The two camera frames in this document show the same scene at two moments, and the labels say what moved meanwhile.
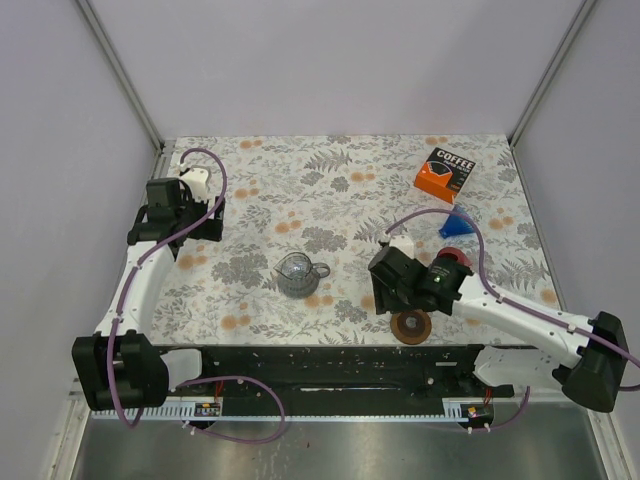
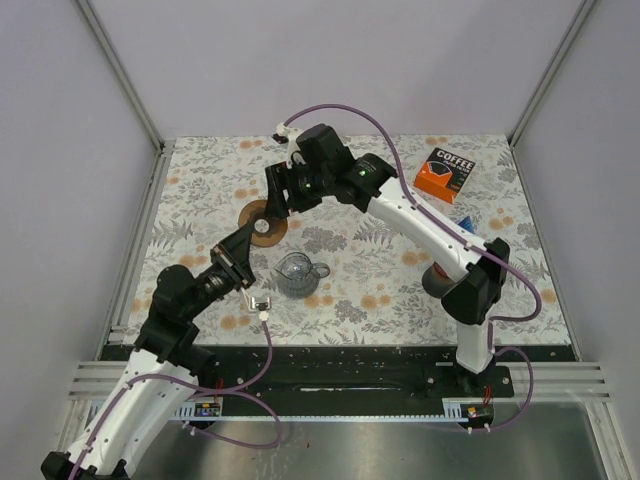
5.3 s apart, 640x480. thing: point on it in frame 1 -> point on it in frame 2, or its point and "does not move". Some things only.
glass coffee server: [298, 276] does not move
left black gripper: [210, 229] -> [234, 255]
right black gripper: [383, 302] -> [278, 178]
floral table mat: [301, 213] does not move
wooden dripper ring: [411, 327] -> [278, 226]
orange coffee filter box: [443, 175] does not move
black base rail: [342, 379] does not move
